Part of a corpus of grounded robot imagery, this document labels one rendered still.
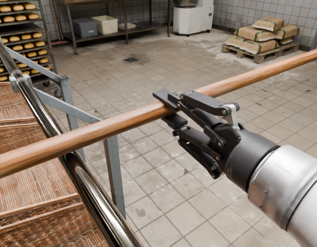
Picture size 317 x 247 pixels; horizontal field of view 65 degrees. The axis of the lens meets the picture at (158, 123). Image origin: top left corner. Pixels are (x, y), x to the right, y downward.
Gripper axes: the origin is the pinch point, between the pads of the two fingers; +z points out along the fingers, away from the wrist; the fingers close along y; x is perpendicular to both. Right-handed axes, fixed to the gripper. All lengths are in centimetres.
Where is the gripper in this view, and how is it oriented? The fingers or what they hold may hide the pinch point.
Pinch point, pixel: (169, 108)
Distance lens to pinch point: 46.1
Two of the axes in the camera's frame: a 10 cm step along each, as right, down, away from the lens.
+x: 8.1, -3.2, 4.9
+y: 0.0, 8.4, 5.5
